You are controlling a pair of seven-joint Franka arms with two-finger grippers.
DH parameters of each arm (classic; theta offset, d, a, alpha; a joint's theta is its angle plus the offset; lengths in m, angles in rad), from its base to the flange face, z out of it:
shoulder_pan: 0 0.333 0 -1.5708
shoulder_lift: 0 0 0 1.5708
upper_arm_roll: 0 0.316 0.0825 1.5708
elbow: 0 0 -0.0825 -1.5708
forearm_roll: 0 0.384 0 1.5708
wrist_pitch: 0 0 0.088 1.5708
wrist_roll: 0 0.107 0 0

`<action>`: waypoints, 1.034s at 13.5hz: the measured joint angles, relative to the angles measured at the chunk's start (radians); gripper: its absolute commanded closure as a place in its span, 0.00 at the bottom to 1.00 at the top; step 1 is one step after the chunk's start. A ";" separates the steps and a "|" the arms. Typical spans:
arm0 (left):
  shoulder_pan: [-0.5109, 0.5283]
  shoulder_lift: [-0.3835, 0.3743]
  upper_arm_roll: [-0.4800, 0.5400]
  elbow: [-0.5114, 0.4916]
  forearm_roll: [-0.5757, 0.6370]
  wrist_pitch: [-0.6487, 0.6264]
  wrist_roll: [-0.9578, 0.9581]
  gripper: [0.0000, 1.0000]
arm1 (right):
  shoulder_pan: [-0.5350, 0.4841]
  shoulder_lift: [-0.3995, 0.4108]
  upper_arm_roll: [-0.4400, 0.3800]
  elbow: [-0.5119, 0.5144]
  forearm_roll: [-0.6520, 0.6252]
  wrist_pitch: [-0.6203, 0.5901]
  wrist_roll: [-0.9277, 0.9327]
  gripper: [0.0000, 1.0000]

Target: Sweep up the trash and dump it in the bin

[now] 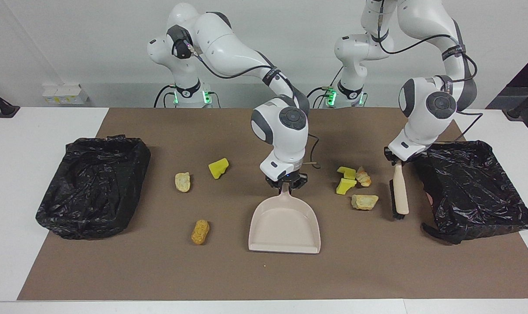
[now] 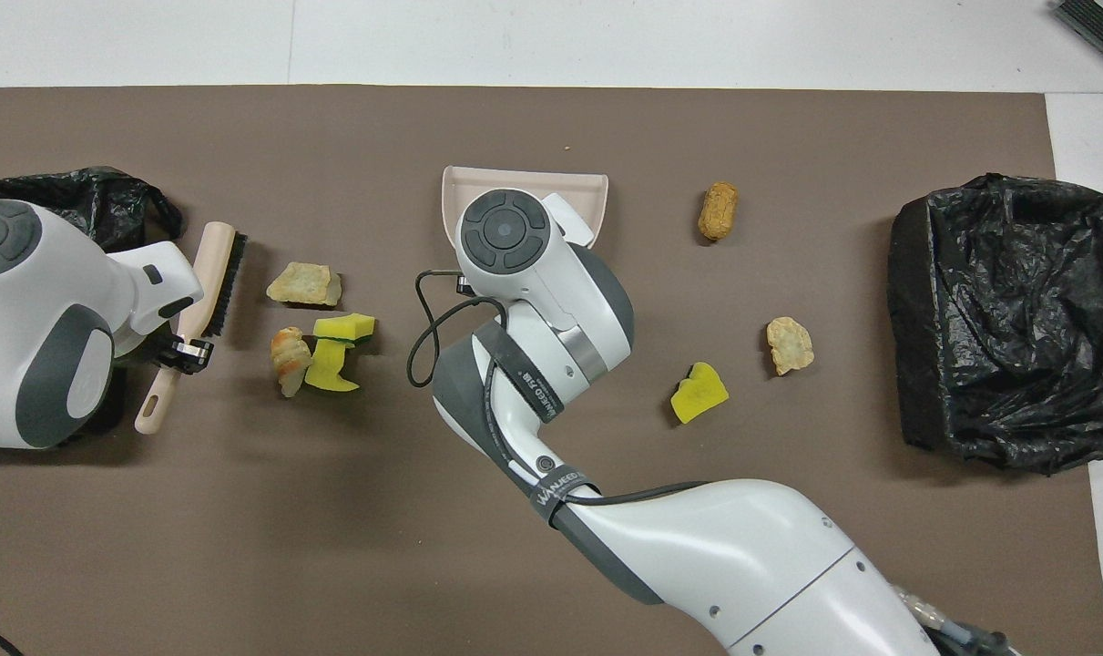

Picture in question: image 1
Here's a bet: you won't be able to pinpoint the white box on table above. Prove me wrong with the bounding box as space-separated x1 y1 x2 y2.
42 84 90 106

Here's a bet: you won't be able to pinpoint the black bag bin showing pink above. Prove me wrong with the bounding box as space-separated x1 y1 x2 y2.
413 140 528 245

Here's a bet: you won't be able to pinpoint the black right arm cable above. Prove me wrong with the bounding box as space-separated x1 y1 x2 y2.
187 44 322 170

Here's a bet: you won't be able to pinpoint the beige plastic dustpan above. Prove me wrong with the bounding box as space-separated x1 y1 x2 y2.
248 182 321 254

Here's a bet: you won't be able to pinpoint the brown paper table mat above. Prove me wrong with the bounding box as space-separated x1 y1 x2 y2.
17 108 528 301

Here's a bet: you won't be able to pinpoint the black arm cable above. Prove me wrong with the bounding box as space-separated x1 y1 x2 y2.
187 44 322 170
375 11 484 144

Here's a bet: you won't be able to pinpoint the yellow sponge wedge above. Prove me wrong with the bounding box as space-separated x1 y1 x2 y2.
208 157 230 180

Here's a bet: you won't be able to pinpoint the black base cable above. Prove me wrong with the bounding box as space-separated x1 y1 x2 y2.
154 85 177 108
302 86 334 109

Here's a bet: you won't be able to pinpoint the large pale foam chunk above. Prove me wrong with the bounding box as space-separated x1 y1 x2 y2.
351 194 379 211

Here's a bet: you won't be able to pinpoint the small pale foam chunk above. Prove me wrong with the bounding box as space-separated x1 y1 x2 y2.
174 172 191 193

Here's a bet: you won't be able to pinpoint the small toasted bread piece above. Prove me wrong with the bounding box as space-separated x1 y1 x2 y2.
354 167 372 188

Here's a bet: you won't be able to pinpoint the black bag lined bin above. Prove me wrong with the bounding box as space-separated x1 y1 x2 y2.
35 135 151 240

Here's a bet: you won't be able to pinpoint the black tripod leg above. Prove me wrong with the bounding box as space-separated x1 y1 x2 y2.
504 85 528 121
0 83 20 119

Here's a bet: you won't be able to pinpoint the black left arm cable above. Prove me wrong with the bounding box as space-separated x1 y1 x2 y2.
375 11 484 144

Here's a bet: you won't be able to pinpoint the beige brush black bristles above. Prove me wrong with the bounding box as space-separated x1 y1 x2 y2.
389 162 409 219

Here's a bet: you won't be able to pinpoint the yellow sponge piece green layer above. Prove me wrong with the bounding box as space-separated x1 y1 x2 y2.
336 178 357 195

